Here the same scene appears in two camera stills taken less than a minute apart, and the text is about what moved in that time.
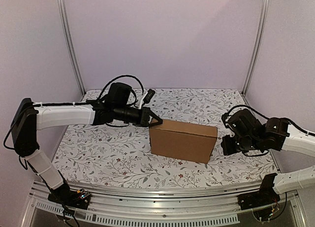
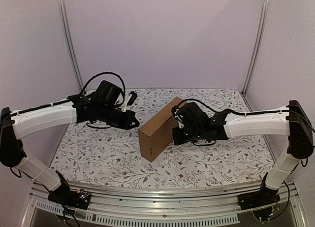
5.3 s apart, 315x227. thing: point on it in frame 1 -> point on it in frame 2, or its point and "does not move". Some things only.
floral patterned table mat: (96, 155) does not move
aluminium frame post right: (264, 16) does not move
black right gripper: (228, 145) -> (177, 136)
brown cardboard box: (183, 140) -> (155, 134)
